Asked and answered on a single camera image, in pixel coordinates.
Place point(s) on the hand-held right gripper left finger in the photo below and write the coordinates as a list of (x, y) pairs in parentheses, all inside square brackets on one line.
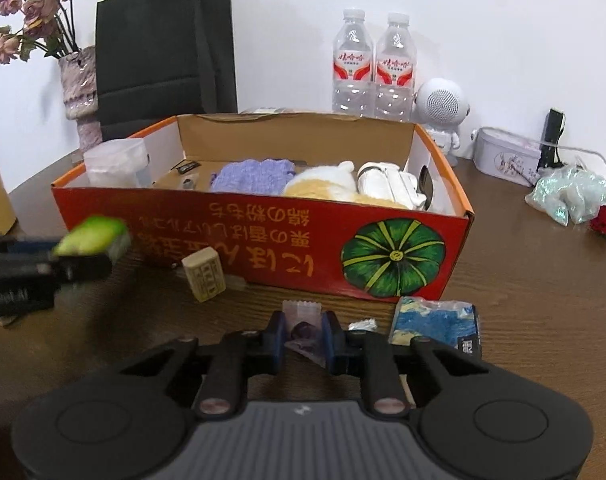
[(279, 345)]

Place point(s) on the yellow white plush toy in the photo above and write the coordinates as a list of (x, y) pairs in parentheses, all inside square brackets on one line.
[(328, 182)]

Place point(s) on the red cardboard box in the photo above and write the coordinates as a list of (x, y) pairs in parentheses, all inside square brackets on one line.
[(263, 240)]

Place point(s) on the crumpled foil piece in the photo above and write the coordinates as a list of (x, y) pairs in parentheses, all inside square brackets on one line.
[(363, 326)]

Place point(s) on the small clear zip bag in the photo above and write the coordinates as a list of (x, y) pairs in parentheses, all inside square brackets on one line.
[(300, 310)]

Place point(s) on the black charger device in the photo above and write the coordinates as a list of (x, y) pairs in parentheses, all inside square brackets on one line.
[(553, 135)]

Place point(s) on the small black packet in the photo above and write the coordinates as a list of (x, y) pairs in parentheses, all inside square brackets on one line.
[(188, 166)]

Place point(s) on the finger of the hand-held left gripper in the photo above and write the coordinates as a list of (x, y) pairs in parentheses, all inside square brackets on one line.
[(83, 266), (18, 249)]

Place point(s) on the clear cotton swab container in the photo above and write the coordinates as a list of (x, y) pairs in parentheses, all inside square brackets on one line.
[(115, 162)]

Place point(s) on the dried pink roses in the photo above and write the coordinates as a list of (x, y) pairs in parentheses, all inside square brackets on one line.
[(33, 10)]

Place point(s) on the small green soft piece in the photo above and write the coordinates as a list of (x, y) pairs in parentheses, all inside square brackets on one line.
[(93, 235)]

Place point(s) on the white astronaut speaker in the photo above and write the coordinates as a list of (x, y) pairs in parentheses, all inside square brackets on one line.
[(440, 110)]

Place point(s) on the clear water bottle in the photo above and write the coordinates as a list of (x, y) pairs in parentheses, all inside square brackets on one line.
[(352, 60), (395, 65)]

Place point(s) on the purple linen pouch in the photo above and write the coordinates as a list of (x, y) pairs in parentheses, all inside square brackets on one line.
[(253, 175)]

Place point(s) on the blue snack packet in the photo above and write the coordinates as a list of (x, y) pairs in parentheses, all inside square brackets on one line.
[(433, 325)]

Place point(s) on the mottled purple vase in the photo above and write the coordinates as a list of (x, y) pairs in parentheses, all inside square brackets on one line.
[(80, 90)]

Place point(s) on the white printed tin box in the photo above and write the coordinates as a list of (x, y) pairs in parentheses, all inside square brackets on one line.
[(505, 157)]

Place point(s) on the beige printed block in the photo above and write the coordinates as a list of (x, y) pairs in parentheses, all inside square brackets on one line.
[(205, 275)]

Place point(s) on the crumpled clear plastic bag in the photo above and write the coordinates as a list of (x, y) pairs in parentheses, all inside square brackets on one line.
[(573, 195)]

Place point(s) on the black paper bag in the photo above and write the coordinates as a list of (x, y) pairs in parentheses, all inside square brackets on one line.
[(168, 45)]

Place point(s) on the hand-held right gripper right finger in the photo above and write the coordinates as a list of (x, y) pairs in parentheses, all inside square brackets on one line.
[(330, 345)]

